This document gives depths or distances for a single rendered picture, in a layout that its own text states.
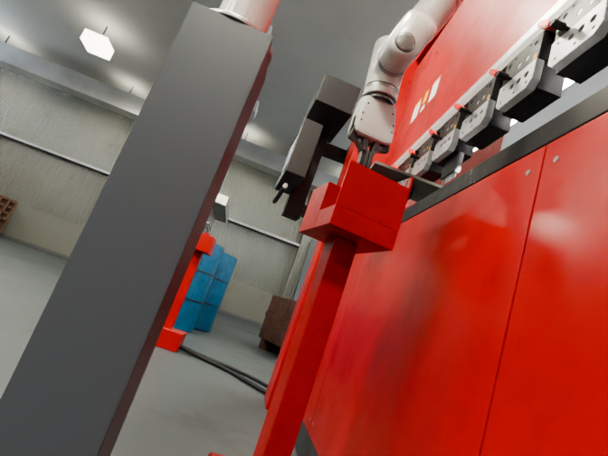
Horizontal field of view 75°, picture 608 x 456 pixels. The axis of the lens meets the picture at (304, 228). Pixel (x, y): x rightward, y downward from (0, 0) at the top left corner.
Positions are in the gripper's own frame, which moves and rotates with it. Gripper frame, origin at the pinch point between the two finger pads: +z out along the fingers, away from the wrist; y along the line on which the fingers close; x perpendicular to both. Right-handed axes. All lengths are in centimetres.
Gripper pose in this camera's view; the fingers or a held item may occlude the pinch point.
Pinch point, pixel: (364, 161)
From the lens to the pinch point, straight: 94.9
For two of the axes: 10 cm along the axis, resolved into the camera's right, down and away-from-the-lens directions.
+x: 3.4, -1.1, -9.4
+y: -9.1, -3.0, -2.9
